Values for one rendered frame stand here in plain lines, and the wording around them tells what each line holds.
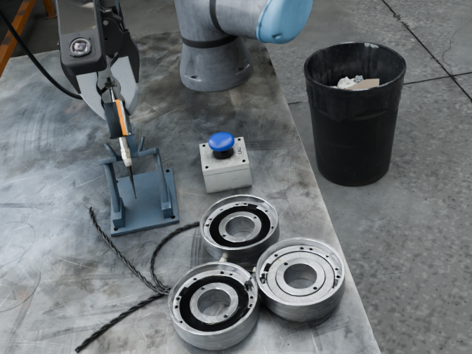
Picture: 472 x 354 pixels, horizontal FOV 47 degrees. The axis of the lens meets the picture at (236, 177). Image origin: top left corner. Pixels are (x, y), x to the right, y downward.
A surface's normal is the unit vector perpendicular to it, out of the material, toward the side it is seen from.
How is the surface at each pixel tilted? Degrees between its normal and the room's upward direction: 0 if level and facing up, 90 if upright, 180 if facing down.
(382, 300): 0
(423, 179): 0
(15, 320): 0
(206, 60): 73
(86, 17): 31
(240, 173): 90
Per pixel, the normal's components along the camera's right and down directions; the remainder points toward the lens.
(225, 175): 0.12, 0.61
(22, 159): -0.12, -0.77
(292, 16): 0.77, 0.43
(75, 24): -0.03, -0.35
